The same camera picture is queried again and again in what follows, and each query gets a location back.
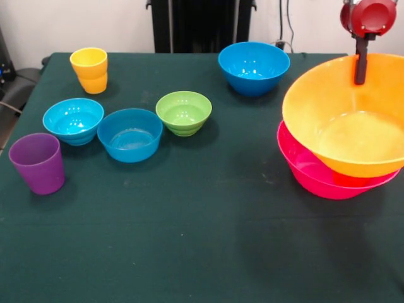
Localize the orange cup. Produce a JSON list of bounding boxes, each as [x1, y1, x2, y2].
[[333, 172, 372, 187]]

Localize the purple cup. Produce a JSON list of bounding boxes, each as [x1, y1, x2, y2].
[[8, 133, 66, 196]]

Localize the small green bowl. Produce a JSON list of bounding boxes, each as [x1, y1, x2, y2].
[[155, 90, 213, 137]]

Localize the yellow cup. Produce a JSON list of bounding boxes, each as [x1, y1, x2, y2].
[[69, 47, 109, 95]]

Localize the black hanging cable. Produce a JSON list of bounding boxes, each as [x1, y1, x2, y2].
[[278, 0, 295, 53]]

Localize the large orange bowl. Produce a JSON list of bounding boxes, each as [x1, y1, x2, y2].
[[282, 52, 404, 178]]

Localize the large pink bowl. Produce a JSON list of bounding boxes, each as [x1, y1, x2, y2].
[[276, 121, 401, 200]]

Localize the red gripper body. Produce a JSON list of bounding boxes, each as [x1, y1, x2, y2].
[[340, 0, 398, 38]]

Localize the dark green tablecloth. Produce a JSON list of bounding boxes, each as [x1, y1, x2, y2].
[[0, 52, 404, 303]]

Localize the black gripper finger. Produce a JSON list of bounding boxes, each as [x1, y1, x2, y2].
[[353, 33, 376, 85]]

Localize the dark blue bowl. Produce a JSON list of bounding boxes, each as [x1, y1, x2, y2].
[[97, 108, 163, 163]]

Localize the black computer tower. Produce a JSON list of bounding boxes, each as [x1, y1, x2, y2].
[[0, 27, 16, 83]]

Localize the small light blue bowl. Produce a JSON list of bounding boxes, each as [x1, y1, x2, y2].
[[42, 98, 105, 146]]

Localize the medium blue bowl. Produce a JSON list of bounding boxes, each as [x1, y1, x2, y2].
[[217, 41, 291, 97]]

